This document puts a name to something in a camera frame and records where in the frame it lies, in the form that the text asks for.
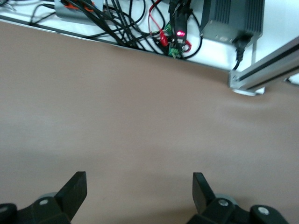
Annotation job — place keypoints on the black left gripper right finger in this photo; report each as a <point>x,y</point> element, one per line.
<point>210,210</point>

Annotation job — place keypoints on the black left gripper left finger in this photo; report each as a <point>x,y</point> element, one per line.
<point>53,210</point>

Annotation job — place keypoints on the brown table mat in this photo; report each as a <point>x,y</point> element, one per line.
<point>140,116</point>

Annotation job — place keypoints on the black module with red LED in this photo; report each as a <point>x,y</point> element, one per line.
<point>180,23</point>

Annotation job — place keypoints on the black finned power supply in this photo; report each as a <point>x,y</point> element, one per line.
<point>233,16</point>

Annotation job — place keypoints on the grey terminal block orange levers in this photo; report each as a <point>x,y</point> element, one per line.
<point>70,12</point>

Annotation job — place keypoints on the aluminium camera post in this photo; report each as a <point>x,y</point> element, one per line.
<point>268,67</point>

